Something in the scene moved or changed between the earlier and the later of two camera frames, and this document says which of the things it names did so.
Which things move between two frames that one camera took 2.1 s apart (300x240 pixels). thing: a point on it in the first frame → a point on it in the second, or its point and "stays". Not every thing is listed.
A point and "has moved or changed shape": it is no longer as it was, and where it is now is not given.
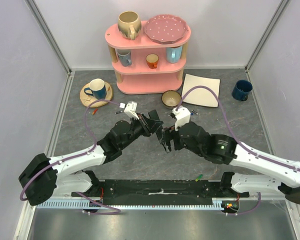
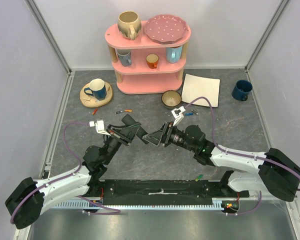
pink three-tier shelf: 142,66 stays
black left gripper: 149,126 → 122,133
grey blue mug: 125,56 stays
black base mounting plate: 161,189 stays
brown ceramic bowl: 171,98 stays
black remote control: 153,114 has moved or changed shape
